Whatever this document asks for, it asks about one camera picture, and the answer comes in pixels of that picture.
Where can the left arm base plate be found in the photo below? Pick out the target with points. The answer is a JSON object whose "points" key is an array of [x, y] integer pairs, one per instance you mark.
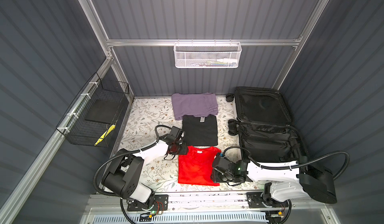
{"points": [[155, 202]]}

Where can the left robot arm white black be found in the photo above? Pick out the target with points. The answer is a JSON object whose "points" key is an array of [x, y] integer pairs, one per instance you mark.
{"points": [[120, 175]]}

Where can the red t-shirt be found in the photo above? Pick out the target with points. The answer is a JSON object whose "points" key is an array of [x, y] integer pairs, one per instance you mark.
{"points": [[195, 168]]}

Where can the floral table mat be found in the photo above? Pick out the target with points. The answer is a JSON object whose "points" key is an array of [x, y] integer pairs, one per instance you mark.
{"points": [[160, 172]]}

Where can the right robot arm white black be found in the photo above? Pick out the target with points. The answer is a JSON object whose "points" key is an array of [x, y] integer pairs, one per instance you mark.
{"points": [[283, 181]]}

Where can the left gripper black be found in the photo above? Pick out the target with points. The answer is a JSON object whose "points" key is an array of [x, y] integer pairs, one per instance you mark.
{"points": [[184, 149]]}

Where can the black wire basket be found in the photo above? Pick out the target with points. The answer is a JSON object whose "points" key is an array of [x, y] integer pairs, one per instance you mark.
{"points": [[78, 131]]}

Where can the white wire basket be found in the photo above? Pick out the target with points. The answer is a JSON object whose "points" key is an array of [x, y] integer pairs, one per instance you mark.
{"points": [[207, 55]]}

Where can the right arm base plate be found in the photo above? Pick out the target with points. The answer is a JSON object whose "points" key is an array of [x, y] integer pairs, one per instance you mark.
{"points": [[255, 200]]}

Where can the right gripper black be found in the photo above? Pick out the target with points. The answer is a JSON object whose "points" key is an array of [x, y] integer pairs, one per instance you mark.
{"points": [[214, 177]]}

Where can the purple jeans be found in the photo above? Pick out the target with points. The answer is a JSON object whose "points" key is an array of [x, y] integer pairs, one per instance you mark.
{"points": [[197, 105]]}

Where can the white ventilation grille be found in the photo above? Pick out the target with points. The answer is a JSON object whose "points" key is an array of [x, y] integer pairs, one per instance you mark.
{"points": [[202, 218]]}

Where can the black pad in basket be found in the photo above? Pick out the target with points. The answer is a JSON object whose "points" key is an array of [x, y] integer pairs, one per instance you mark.
{"points": [[102, 112]]}

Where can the yellow black striped item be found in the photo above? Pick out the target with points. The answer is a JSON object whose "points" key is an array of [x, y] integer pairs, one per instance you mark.
{"points": [[105, 134]]}

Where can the black t-shirt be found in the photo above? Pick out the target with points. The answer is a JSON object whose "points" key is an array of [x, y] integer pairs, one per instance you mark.
{"points": [[200, 131]]}

